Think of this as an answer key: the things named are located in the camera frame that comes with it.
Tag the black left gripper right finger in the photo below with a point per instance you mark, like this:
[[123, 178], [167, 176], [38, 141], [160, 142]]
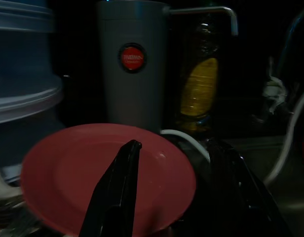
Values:
[[231, 187]]

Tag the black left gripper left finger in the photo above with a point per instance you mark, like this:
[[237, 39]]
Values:
[[112, 195]]

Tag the oil bottle with yellow label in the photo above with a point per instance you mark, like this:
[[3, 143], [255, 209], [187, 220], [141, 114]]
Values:
[[200, 84]]

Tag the clear plastic storage container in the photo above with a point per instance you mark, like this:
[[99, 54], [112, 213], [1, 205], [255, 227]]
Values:
[[23, 81]]

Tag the pink round plate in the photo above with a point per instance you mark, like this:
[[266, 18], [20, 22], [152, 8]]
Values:
[[68, 172]]

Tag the stacked pale dishes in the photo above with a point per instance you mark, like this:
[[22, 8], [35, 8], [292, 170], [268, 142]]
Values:
[[5, 197]]

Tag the grey canister with red badge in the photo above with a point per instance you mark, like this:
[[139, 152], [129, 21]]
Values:
[[133, 66]]

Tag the metal tap spout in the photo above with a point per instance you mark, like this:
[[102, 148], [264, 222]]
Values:
[[216, 14]]

